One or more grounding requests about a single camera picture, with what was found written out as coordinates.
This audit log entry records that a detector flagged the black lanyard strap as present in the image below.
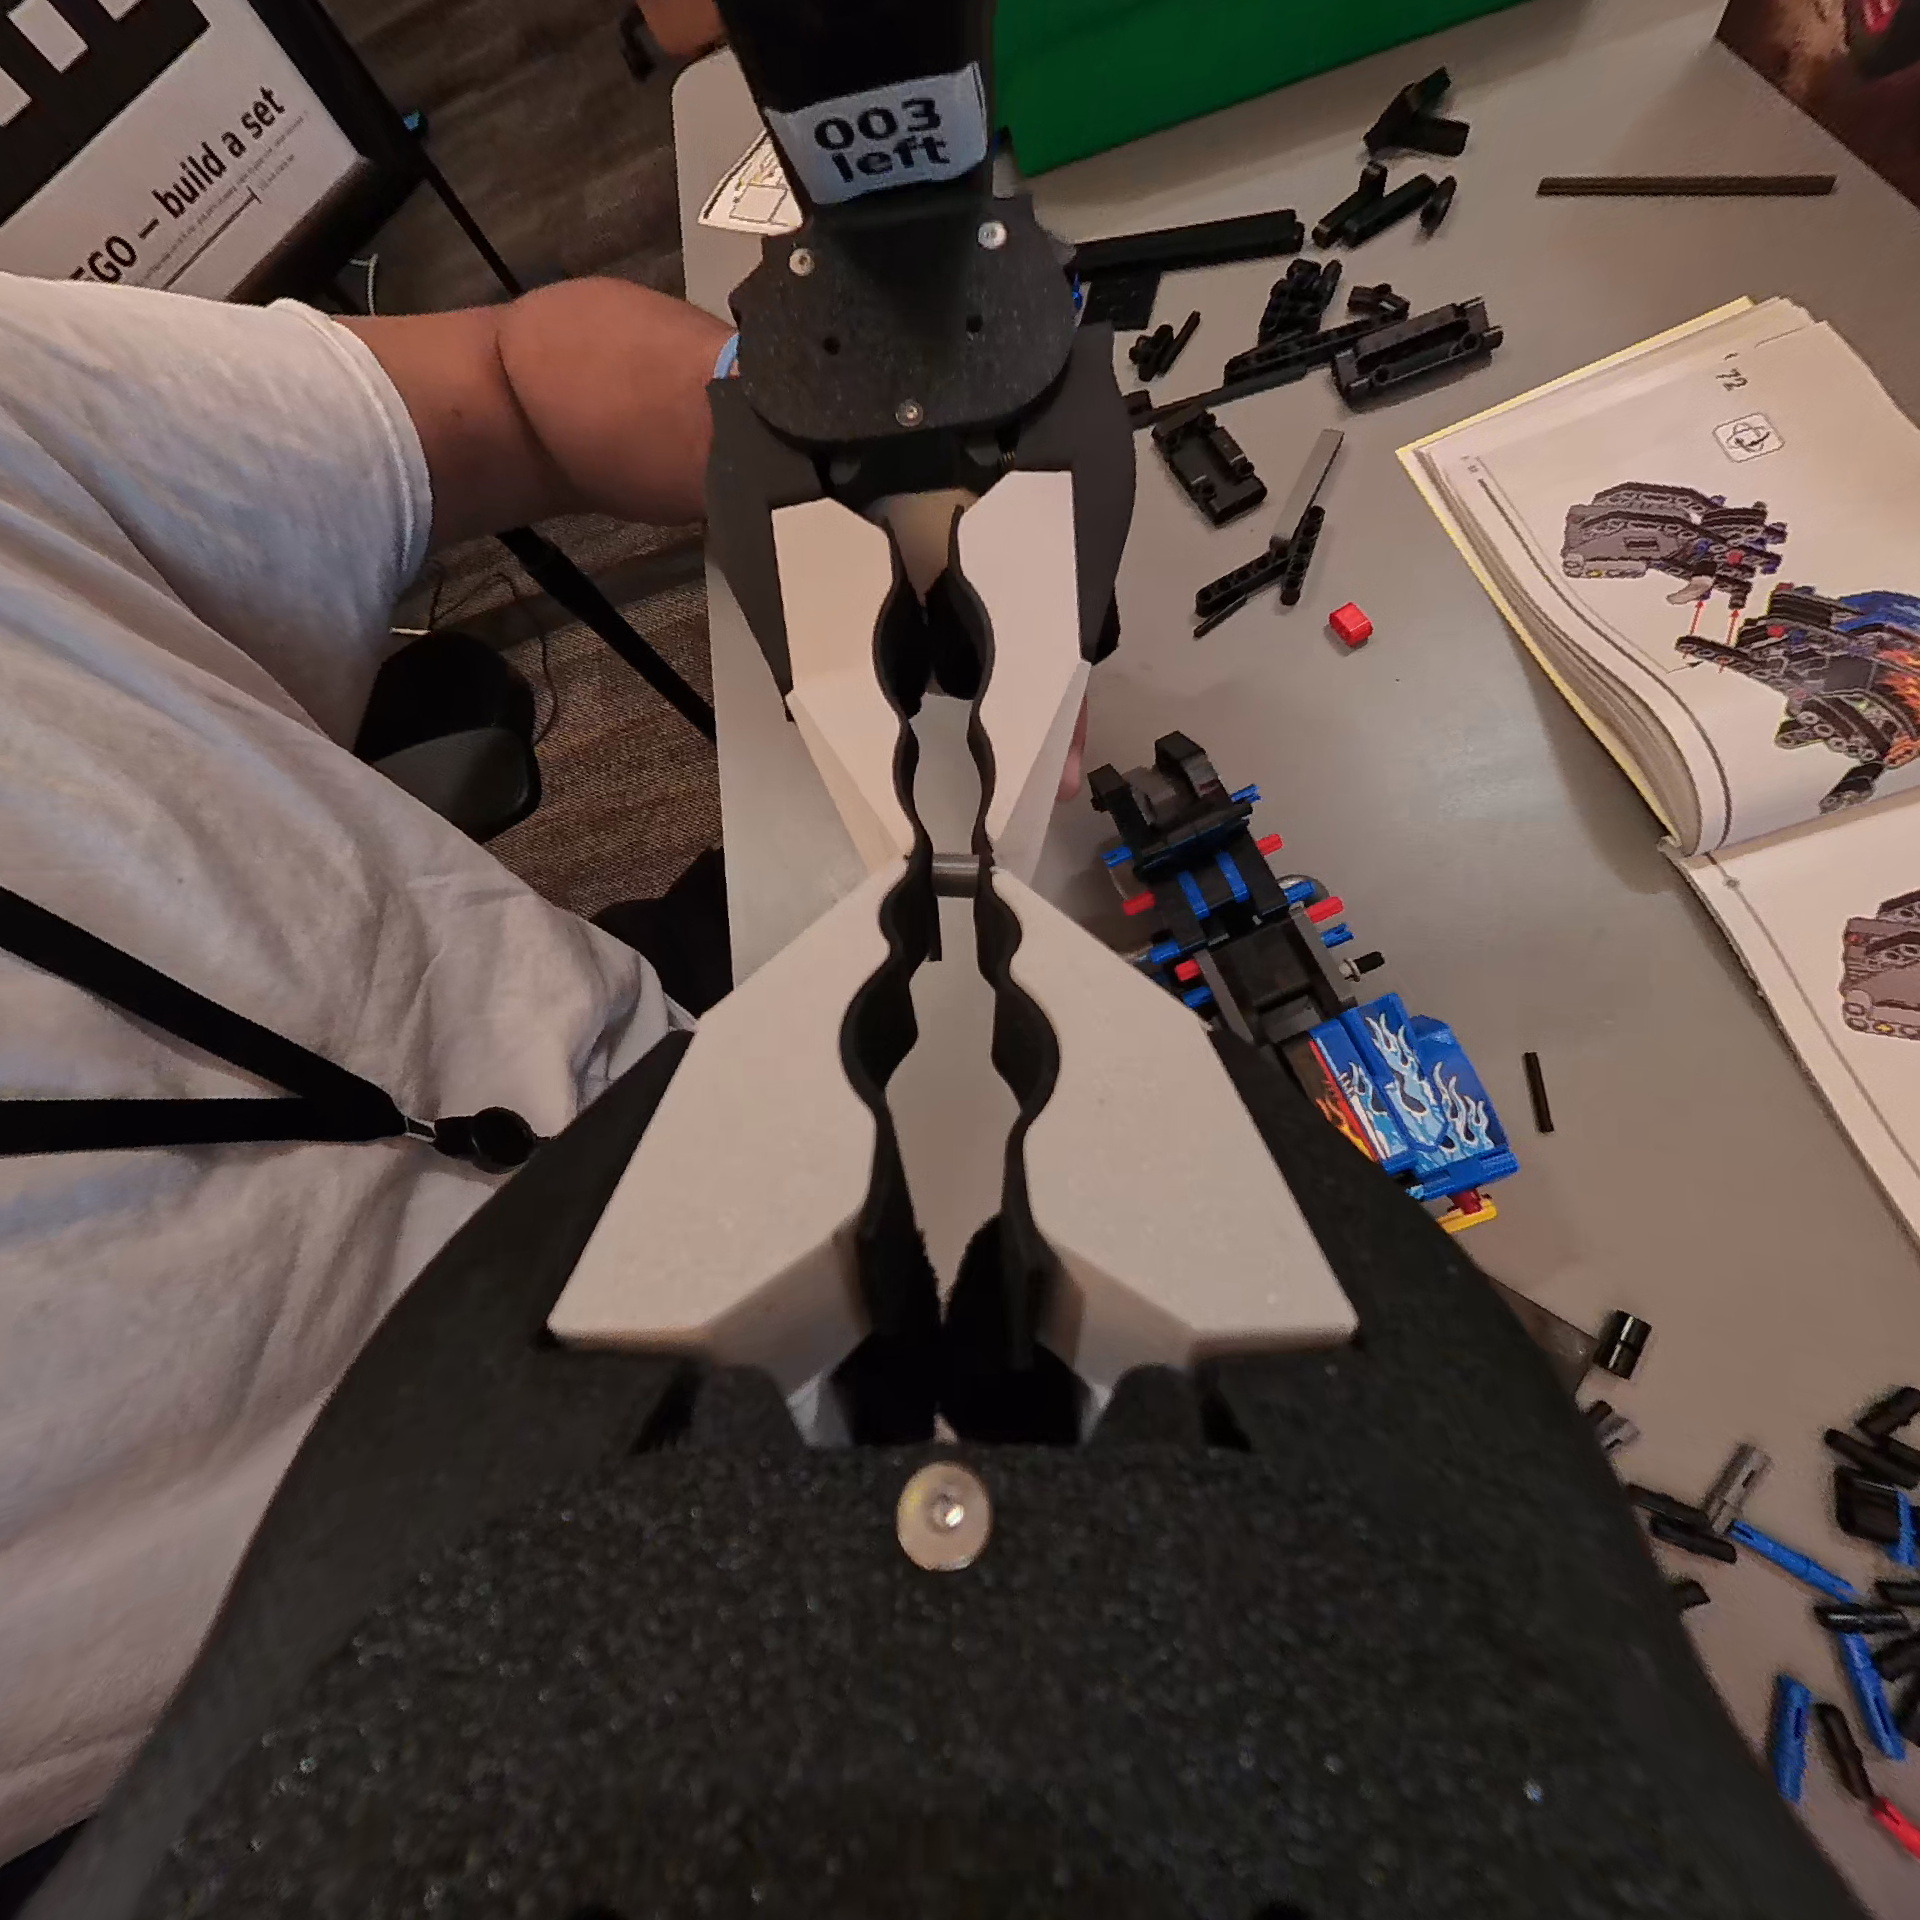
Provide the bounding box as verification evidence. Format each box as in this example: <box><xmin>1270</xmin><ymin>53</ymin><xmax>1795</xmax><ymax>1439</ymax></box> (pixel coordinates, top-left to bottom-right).
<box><xmin>0</xmin><ymin>884</ymin><xmax>537</xmax><ymax>1176</ymax></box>

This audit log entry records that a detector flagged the long black lego axle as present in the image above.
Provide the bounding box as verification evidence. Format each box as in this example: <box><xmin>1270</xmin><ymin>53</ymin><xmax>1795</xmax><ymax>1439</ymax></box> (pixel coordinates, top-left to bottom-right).
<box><xmin>1535</xmin><ymin>174</ymin><xmax>1839</xmax><ymax>200</ymax></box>

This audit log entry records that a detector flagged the person's left forearm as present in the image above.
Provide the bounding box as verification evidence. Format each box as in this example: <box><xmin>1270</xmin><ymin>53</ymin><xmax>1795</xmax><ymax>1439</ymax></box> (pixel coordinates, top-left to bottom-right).
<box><xmin>335</xmin><ymin>276</ymin><xmax>743</xmax><ymax>530</ymax></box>

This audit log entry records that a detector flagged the black sign stand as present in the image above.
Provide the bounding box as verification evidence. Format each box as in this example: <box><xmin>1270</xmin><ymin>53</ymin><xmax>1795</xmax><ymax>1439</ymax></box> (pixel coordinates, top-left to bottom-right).
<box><xmin>246</xmin><ymin>0</ymin><xmax>720</xmax><ymax>738</ymax></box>

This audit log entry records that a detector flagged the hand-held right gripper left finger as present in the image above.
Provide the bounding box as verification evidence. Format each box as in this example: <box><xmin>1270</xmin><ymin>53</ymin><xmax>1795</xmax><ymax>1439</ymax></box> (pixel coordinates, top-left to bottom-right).
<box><xmin>545</xmin><ymin>859</ymin><xmax>948</xmax><ymax>1413</ymax></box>

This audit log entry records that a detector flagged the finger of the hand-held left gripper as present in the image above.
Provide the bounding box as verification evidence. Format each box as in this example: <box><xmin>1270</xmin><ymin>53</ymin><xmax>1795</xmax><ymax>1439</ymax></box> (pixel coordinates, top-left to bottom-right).
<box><xmin>772</xmin><ymin>498</ymin><xmax>923</xmax><ymax>889</ymax></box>
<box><xmin>954</xmin><ymin>476</ymin><xmax>1094</xmax><ymax>881</ymax></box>

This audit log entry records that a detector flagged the black white task sign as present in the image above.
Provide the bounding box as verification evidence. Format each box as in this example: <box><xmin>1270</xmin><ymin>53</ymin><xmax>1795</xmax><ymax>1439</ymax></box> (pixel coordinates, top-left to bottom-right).
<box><xmin>0</xmin><ymin>0</ymin><xmax>378</xmax><ymax>307</ymax></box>

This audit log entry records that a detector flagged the pile of black blue pins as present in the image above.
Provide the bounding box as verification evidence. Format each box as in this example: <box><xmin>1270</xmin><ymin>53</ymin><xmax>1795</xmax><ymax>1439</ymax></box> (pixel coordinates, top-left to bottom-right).
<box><xmin>1573</xmin><ymin>1309</ymin><xmax>1920</xmax><ymax>1862</ymax></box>

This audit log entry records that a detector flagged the open instruction booklet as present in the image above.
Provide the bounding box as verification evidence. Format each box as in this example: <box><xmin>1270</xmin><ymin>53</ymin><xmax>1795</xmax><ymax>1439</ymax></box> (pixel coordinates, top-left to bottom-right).
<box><xmin>1398</xmin><ymin>297</ymin><xmax>1920</xmax><ymax>1250</ymax></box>

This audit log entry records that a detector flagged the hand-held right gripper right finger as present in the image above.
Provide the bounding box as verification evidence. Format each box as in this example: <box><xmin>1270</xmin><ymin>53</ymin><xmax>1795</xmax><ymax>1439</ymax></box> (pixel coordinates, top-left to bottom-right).
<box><xmin>966</xmin><ymin>859</ymin><xmax>1360</xmax><ymax>1405</ymax></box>

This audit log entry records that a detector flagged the green plastic bin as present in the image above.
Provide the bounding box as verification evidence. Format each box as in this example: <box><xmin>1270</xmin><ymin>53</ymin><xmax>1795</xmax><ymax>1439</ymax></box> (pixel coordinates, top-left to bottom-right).
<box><xmin>990</xmin><ymin>0</ymin><xmax>1532</xmax><ymax>179</ymax></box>

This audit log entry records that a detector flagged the lego truck model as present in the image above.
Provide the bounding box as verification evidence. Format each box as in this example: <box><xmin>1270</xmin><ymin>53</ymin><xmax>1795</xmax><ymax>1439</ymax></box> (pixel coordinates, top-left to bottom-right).
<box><xmin>1085</xmin><ymin>732</ymin><xmax>1520</xmax><ymax>1237</ymax></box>

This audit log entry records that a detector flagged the pile of black lego pieces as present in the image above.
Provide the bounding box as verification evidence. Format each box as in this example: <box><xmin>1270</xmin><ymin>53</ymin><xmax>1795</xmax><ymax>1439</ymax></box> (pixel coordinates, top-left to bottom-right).
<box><xmin>1072</xmin><ymin>66</ymin><xmax>1505</xmax><ymax>643</ymax></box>

